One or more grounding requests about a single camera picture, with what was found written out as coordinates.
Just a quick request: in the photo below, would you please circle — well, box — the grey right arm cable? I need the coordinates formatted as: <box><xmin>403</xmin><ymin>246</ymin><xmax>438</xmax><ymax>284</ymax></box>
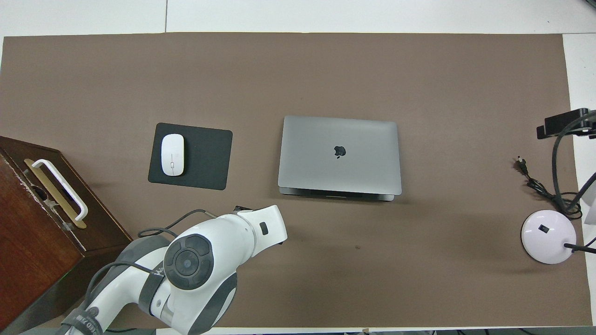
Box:
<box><xmin>552</xmin><ymin>111</ymin><xmax>596</xmax><ymax>215</ymax></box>

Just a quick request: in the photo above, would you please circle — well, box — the brass handle plate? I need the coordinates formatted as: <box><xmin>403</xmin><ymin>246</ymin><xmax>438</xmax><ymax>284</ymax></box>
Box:
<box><xmin>23</xmin><ymin>158</ymin><xmax>87</xmax><ymax>229</ymax></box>

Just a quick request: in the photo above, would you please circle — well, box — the silver grey laptop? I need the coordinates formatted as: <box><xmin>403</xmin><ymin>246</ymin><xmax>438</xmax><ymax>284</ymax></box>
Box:
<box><xmin>278</xmin><ymin>115</ymin><xmax>402</xmax><ymax>201</ymax></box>

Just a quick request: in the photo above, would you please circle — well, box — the grey left arm cable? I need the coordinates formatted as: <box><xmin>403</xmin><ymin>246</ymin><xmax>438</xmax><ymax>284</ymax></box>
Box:
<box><xmin>84</xmin><ymin>209</ymin><xmax>218</xmax><ymax>326</ymax></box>

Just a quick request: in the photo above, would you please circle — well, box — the black power cable with plug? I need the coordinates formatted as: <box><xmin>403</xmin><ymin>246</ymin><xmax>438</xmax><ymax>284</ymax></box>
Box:
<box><xmin>515</xmin><ymin>157</ymin><xmax>582</xmax><ymax>220</ymax></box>

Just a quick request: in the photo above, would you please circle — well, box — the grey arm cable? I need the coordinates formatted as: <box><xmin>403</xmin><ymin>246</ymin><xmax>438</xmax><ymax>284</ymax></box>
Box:
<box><xmin>552</xmin><ymin>111</ymin><xmax>596</xmax><ymax>215</ymax></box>
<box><xmin>84</xmin><ymin>209</ymin><xmax>218</xmax><ymax>326</ymax></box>

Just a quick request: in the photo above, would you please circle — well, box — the white computer mouse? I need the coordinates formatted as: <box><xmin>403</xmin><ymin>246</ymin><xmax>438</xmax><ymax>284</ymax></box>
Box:
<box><xmin>161</xmin><ymin>134</ymin><xmax>185</xmax><ymax>177</ymax></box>

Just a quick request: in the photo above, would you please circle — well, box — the brown table mat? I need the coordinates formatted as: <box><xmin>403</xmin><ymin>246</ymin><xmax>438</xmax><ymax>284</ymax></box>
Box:
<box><xmin>0</xmin><ymin>32</ymin><xmax>593</xmax><ymax>329</ymax></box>

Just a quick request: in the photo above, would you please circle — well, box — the white box handle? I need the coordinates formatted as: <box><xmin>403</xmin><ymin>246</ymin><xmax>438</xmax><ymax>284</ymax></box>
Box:
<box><xmin>32</xmin><ymin>159</ymin><xmax>88</xmax><ymax>221</ymax></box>

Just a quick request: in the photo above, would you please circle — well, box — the dark brown wooden box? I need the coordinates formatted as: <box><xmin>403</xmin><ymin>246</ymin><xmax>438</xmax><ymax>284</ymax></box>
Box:
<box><xmin>0</xmin><ymin>136</ymin><xmax>133</xmax><ymax>333</ymax></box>

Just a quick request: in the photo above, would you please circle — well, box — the white desk lamp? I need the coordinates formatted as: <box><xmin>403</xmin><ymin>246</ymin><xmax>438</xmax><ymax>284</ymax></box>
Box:
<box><xmin>521</xmin><ymin>184</ymin><xmax>596</xmax><ymax>265</ymax></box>

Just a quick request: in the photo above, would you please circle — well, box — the black mouse pad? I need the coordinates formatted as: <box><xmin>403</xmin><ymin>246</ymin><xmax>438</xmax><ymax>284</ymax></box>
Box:
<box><xmin>148</xmin><ymin>122</ymin><xmax>233</xmax><ymax>191</ymax></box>

